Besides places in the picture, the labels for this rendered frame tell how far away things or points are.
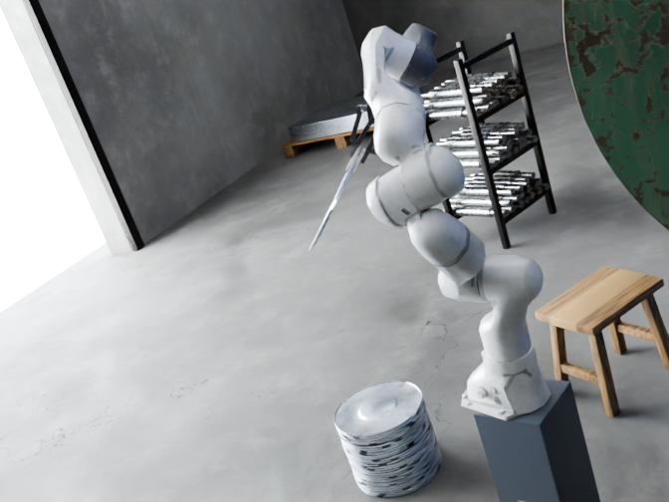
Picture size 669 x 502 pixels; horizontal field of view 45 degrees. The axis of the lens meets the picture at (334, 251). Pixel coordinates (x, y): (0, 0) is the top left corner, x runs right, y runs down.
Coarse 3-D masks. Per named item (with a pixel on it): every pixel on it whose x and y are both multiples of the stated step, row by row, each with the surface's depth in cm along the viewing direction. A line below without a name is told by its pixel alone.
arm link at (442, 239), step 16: (384, 176) 170; (400, 176) 166; (368, 192) 171; (384, 192) 168; (400, 192) 166; (384, 208) 169; (400, 208) 167; (416, 208) 167; (400, 224) 171; (416, 224) 167; (432, 224) 165; (448, 224) 166; (416, 240) 167; (432, 240) 165; (448, 240) 166; (464, 240) 169; (432, 256) 169; (448, 256) 168
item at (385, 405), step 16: (384, 384) 267; (352, 400) 264; (368, 400) 260; (384, 400) 257; (400, 400) 255; (416, 400) 252; (336, 416) 258; (352, 416) 255; (368, 416) 251; (384, 416) 249; (400, 416) 247; (368, 432) 244; (384, 432) 242
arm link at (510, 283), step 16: (496, 256) 184; (512, 256) 182; (480, 272) 183; (496, 272) 180; (512, 272) 178; (528, 272) 177; (480, 288) 183; (496, 288) 180; (512, 288) 178; (528, 288) 177; (496, 304) 182; (512, 304) 181; (528, 304) 182; (496, 320) 185; (512, 320) 184; (496, 336) 187; (512, 336) 186; (528, 336) 190; (496, 352) 189; (512, 352) 188
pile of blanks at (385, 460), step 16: (416, 416) 246; (400, 432) 243; (416, 432) 246; (432, 432) 254; (352, 448) 250; (368, 448) 245; (384, 448) 243; (400, 448) 244; (416, 448) 247; (432, 448) 253; (352, 464) 255; (368, 464) 248; (384, 464) 246; (400, 464) 246; (416, 464) 248; (432, 464) 252; (368, 480) 251; (384, 480) 248; (400, 480) 247; (416, 480) 249; (384, 496) 251
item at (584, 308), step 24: (576, 288) 266; (600, 288) 260; (624, 288) 255; (648, 288) 251; (552, 312) 256; (576, 312) 251; (600, 312) 247; (624, 312) 247; (648, 312) 258; (552, 336) 262; (600, 336) 246; (648, 336) 266; (600, 360) 247; (600, 384) 251
